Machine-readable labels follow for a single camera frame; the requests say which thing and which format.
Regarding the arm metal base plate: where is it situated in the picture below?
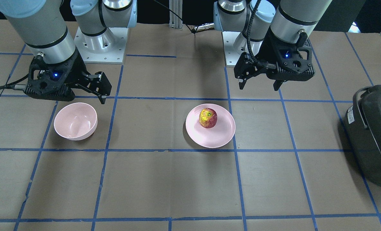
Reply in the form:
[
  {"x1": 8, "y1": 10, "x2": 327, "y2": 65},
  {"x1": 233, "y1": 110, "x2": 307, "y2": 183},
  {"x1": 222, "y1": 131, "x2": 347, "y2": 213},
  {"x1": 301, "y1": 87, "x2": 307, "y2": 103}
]
[
  {"x1": 222, "y1": 31, "x2": 249, "y2": 67},
  {"x1": 74, "y1": 28, "x2": 129, "y2": 64}
]

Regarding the pink bowl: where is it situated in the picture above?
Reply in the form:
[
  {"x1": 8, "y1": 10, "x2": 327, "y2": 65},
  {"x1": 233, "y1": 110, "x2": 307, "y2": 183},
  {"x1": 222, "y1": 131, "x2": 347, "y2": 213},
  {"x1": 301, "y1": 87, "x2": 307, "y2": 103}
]
[{"x1": 53, "y1": 102, "x2": 98, "y2": 141}]

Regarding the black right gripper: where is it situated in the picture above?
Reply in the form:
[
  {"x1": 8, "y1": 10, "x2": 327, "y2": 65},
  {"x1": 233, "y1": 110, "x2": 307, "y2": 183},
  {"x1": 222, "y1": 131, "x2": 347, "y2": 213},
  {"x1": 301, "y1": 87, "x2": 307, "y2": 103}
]
[{"x1": 23, "y1": 48, "x2": 112, "y2": 104}]

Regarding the dark grey rice cooker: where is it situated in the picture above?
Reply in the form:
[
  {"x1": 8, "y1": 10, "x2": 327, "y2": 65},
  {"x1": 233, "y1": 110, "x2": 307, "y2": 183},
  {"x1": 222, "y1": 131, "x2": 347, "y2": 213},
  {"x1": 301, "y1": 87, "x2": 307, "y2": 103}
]
[{"x1": 344, "y1": 85, "x2": 381, "y2": 187}]

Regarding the black cable with metal connector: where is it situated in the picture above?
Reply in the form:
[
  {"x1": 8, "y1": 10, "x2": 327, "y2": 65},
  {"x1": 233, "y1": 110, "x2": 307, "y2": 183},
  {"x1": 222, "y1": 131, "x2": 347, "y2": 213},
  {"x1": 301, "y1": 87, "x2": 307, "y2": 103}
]
[{"x1": 152, "y1": 0, "x2": 215, "y2": 35}]

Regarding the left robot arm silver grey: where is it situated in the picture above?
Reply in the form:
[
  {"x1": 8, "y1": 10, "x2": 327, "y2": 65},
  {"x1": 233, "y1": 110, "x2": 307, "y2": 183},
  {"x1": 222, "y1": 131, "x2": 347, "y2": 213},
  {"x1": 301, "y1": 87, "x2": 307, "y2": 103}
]
[{"x1": 213, "y1": 0, "x2": 331, "y2": 91}]

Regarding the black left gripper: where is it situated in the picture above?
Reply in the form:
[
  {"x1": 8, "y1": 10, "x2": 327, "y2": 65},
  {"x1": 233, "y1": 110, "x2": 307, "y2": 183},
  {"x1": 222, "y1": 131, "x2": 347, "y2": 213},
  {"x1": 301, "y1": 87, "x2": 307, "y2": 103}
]
[{"x1": 233, "y1": 28, "x2": 315, "y2": 91}]

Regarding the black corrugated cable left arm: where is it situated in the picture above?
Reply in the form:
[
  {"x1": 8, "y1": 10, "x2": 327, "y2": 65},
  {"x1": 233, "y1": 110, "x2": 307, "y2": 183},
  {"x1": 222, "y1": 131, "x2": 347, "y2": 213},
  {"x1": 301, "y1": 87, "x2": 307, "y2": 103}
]
[{"x1": 246, "y1": 0, "x2": 277, "y2": 70}]

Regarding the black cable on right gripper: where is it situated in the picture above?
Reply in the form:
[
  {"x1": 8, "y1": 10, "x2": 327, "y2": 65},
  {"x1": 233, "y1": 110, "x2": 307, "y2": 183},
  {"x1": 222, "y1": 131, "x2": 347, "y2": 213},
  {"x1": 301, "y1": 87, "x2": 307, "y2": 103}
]
[{"x1": 0, "y1": 74, "x2": 30, "y2": 90}]

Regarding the pink plate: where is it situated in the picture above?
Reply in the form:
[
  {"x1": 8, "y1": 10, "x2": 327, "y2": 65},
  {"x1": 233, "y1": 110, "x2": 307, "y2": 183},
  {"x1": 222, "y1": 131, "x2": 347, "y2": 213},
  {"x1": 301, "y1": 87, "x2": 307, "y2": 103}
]
[{"x1": 185, "y1": 103, "x2": 236, "y2": 148}]

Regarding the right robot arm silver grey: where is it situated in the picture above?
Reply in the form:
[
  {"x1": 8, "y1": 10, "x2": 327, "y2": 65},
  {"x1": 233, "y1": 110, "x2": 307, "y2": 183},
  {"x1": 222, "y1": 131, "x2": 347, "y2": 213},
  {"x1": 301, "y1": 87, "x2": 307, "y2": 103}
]
[{"x1": 0, "y1": 0, "x2": 137, "y2": 104}]

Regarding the aluminium extrusion post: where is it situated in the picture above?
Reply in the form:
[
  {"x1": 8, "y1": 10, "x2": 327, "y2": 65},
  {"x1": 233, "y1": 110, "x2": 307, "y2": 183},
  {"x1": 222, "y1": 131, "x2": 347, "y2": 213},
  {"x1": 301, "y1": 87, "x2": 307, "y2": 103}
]
[{"x1": 169, "y1": 0, "x2": 183, "y2": 30}]

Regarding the red yellow apple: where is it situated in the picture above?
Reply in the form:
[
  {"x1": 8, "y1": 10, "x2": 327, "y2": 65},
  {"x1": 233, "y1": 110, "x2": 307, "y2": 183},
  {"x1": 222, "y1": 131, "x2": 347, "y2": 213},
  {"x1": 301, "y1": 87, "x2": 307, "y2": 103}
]
[{"x1": 199, "y1": 108, "x2": 217, "y2": 129}]

